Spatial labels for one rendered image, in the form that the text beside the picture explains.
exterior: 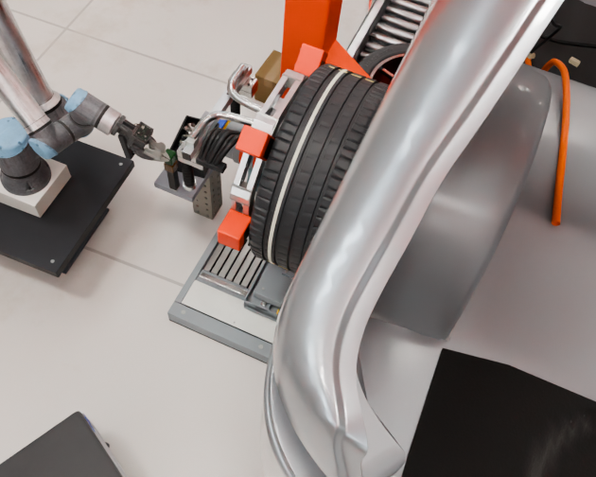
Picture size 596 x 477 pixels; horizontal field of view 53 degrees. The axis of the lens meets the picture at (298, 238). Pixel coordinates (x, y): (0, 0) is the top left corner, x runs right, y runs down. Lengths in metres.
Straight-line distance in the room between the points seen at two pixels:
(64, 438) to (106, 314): 0.68
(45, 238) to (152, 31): 1.62
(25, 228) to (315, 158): 1.38
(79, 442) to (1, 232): 0.93
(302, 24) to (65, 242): 1.23
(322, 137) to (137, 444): 1.41
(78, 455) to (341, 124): 1.33
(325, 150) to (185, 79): 1.91
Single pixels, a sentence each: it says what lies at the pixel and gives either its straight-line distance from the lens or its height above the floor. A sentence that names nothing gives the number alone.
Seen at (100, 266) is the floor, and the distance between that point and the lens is 2.79.
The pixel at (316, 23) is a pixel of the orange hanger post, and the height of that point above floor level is 1.03.
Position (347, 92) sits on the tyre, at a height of 1.18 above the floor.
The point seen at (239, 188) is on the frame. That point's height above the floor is 0.98.
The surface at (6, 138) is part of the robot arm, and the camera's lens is 2.43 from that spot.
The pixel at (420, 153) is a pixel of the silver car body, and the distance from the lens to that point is 0.91.
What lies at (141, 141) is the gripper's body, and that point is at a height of 0.80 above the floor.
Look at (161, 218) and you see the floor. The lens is 2.87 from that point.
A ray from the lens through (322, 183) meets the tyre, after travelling 1.61.
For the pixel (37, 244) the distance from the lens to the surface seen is 2.55.
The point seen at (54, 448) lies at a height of 0.34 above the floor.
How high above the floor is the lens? 2.39
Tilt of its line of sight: 59 degrees down
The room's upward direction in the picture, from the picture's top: 8 degrees clockwise
